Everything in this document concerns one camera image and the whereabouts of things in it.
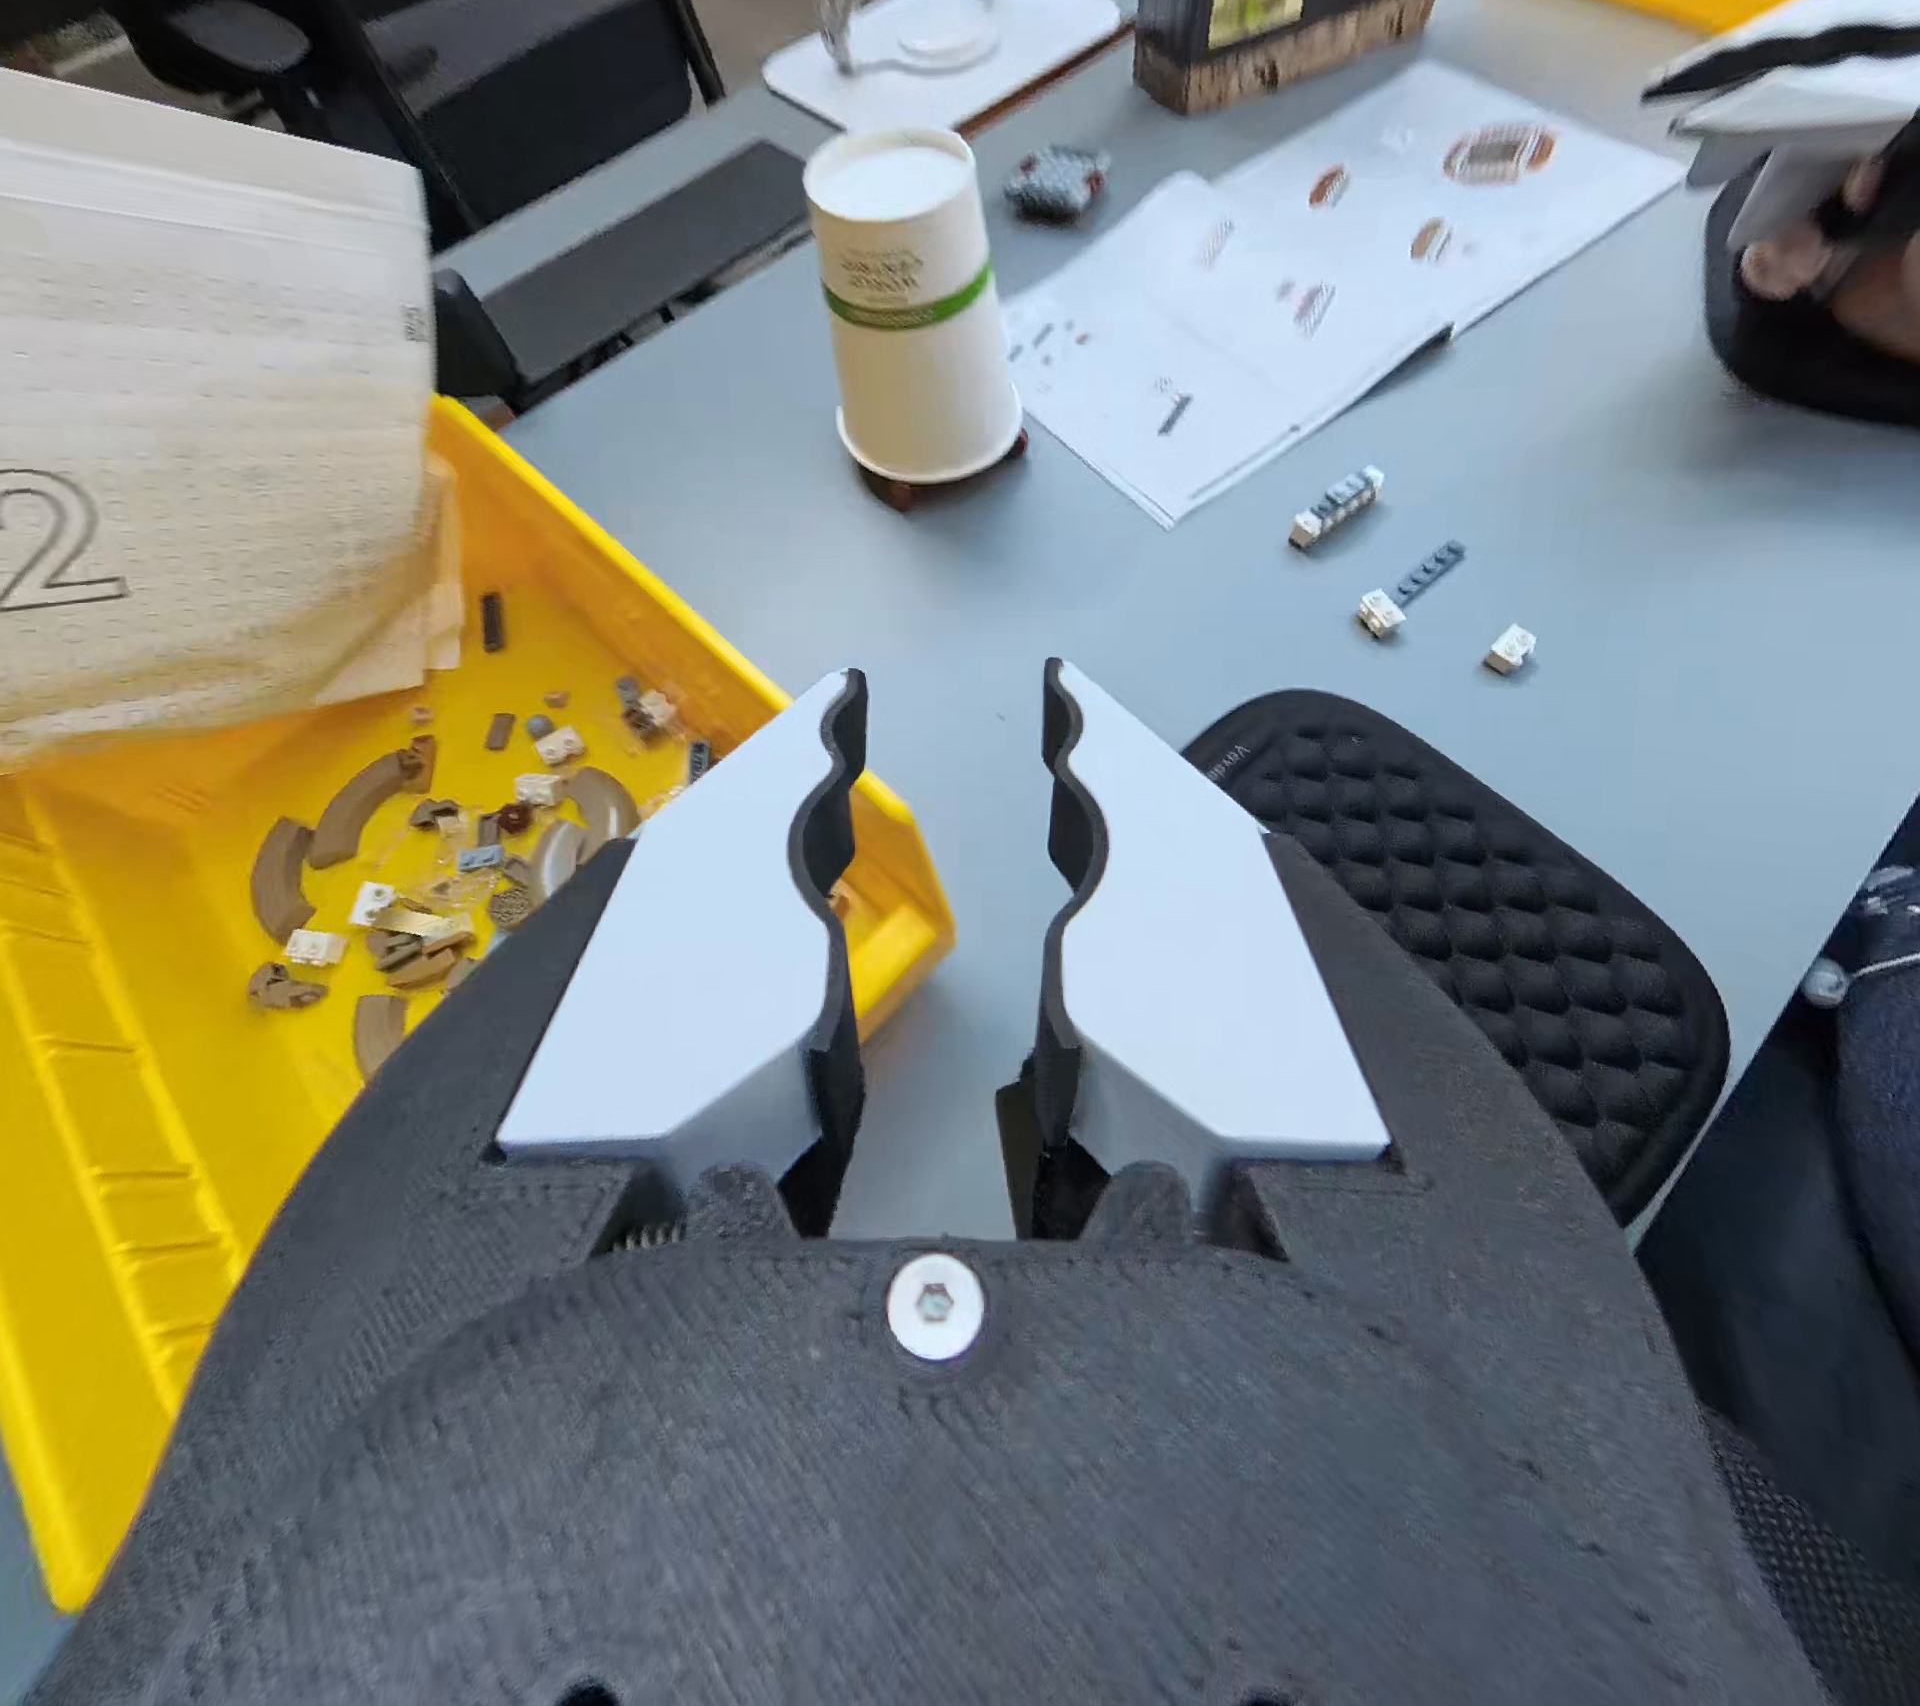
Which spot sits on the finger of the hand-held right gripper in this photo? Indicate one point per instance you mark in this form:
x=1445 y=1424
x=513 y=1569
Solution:
x=1815 y=117
x=1800 y=18

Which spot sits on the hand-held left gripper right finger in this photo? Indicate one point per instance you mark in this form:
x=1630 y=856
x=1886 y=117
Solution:
x=1213 y=984

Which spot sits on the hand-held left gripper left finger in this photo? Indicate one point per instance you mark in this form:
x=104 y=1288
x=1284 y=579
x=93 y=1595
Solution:
x=677 y=984

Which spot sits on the pile of lego pieces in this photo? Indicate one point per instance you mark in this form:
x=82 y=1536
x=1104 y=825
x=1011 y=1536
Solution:
x=348 y=822

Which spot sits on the small white lego brick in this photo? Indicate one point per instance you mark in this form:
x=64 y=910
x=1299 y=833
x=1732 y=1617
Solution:
x=1512 y=653
x=1379 y=615

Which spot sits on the dark grey lego plate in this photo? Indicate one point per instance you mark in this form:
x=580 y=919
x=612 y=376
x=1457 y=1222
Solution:
x=1422 y=571

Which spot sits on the white lego brick strip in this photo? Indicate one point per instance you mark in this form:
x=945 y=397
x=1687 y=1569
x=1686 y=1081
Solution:
x=1333 y=508

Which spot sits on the lego instruction booklet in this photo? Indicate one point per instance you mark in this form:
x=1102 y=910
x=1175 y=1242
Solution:
x=1352 y=281

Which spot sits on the brown lego piece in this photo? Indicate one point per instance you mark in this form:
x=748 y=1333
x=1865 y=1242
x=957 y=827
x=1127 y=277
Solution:
x=903 y=491

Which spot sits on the grey and brown lego assembly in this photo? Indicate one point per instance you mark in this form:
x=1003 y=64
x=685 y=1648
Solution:
x=1056 y=183

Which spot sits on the person's right hand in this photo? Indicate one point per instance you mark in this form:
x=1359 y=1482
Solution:
x=1881 y=294

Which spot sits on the person's leg in dark jeans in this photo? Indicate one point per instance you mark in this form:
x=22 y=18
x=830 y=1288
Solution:
x=1800 y=1284

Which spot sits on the white paper cup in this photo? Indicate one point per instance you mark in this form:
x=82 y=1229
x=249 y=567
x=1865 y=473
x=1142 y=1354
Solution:
x=913 y=372

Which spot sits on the black flat armrest pad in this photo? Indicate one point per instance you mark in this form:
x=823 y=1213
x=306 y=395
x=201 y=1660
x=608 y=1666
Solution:
x=644 y=250

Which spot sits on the white paper bag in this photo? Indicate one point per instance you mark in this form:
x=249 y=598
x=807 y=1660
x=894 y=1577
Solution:
x=209 y=386

